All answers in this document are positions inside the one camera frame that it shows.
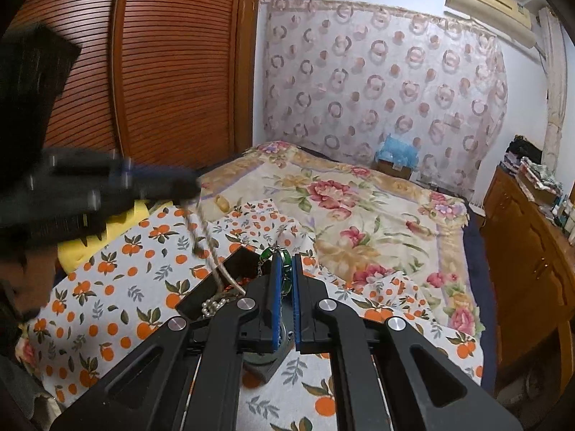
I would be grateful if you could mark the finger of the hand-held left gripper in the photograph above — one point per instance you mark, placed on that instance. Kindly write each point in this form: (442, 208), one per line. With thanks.
(148, 197)
(152, 177)

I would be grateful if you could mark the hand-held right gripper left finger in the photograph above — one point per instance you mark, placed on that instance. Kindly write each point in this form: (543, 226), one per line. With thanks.
(277, 305)

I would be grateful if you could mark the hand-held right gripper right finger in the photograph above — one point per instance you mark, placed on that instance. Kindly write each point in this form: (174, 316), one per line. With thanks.
(297, 305)

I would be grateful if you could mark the black square box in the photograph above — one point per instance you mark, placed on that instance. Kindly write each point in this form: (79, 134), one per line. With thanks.
(204, 292)

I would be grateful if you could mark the yellow plush toy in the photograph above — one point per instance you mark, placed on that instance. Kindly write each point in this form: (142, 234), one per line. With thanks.
(90, 251)

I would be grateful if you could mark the floral blanket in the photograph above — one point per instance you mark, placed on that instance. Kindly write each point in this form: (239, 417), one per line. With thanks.
(359, 215)

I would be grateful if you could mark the orange fruit print cloth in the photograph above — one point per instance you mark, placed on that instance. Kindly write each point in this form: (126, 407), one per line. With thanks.
(130, 305)

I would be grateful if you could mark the brown slatted wooden wardrobe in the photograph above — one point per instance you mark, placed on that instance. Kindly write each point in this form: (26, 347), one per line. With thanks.
(179, 63)

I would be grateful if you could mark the small cardboard box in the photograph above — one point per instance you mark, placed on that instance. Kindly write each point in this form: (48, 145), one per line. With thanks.
(395, 169)

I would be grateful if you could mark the blue plastic bag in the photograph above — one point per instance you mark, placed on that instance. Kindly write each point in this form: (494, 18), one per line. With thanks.
(397, 150)

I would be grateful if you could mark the brown wooden cabinet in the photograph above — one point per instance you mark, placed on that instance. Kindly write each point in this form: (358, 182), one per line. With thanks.
(525, 269)

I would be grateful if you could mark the circle patterned curtain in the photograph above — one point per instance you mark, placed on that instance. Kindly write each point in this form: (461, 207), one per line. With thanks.
(382, 81)

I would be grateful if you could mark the stack of dark clothes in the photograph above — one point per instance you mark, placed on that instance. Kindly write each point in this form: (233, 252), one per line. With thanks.
(523, 152)

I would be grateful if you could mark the folded patterned cloth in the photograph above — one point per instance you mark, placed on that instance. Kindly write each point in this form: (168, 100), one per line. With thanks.
(539, 175)

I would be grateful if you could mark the row of cosmetic bottles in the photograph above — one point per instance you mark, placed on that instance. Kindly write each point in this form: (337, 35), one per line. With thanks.
(566, 217)

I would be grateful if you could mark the beige tied drape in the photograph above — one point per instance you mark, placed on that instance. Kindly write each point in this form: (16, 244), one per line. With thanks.
(555, 98)

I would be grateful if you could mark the beige air conditioner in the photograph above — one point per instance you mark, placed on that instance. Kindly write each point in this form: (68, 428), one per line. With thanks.
(489, 6)

